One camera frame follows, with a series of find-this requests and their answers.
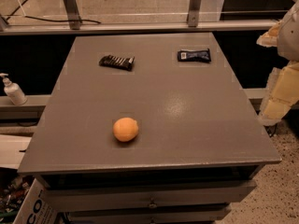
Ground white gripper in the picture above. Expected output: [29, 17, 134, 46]
[256, 1, 299, 126]

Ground black chocolate rxbar wrapper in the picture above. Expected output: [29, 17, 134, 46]
[99, 55, 135, 71]

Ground blue blueberry rxbar wrapper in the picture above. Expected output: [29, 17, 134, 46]
[177, 49, 211, 63]

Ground grey drawer cabinet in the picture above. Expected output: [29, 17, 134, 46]
[20, 33, 280, 224]

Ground orange fruit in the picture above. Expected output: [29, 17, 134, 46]
[113, 118, 138, 142]

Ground white pump dispenser bottle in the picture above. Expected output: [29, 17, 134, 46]
[0, 73, 27, 105]

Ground white cardboard box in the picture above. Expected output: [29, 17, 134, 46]
[13, 179, 57, 224]

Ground metal railing frame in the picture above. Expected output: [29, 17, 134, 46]
[1, 0, 297, 35]

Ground black cable behind table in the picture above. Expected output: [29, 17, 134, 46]
[5, 0, 102, 25]

